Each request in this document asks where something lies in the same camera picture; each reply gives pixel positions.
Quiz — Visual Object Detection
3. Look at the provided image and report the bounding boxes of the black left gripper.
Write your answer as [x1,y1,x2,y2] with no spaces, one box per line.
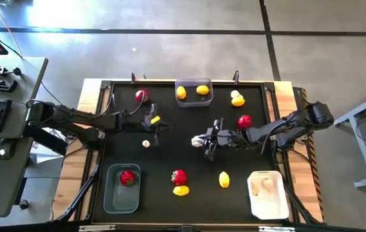
[142,111,171,148]

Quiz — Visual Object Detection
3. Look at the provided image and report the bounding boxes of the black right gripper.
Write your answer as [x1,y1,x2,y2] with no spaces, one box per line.
[202,128,240,162]

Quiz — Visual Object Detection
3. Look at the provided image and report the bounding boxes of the large white toy garlic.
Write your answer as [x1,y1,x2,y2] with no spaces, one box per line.
[191,135,205,148]

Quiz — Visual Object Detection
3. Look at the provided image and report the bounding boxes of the yellow toy lemon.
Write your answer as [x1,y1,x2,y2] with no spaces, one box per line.
[176,85,188,101]
[218,171,231,189]
[172,185,191,197]
[196,84,211,96]
[231,95,246,108]

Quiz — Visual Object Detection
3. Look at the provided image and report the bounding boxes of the red toy strawberry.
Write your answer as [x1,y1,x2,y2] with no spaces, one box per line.
[171,169,188,187]
[237,114,253,130]
[119,170,137,188]
[135,89,151,104]

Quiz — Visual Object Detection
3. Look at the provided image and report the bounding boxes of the clear grey plastic bin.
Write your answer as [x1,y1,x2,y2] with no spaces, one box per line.
[175,78,214,108]

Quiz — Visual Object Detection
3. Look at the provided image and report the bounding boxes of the black table mat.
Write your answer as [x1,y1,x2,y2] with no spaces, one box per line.
[91,82,289,224]

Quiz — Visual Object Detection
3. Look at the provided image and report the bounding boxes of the translucent green plastic bin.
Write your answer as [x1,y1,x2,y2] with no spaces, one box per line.
[102,163,142,215]

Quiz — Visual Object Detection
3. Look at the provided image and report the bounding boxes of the white plastic bin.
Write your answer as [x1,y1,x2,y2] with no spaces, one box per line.
[247,170,290,220]

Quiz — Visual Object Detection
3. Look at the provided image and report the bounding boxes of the black support strut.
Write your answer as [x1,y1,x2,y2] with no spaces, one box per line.
[55,162,102,222]
[282,182,321,225]

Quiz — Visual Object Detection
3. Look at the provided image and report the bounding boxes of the yellow black hazard tape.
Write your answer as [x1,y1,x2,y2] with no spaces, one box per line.
[300,87,326,223]

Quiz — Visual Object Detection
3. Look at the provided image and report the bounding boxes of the black desk leg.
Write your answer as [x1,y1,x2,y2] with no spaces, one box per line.
[23,124,68,157]

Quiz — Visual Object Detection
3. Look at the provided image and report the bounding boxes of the white paper sheets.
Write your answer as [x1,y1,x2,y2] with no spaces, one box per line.
[30,127,74,165]

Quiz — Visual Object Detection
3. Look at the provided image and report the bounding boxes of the black computer mouse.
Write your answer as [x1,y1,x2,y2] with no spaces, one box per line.
[0,138,17,161]

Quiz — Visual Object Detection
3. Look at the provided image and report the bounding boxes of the silver metal bracket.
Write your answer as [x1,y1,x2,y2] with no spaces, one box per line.
[258,226,296,232]
[79,224,116,232]

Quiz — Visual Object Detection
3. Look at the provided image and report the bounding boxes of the tan cord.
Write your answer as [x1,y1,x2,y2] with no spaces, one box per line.
[0,0,23,58]

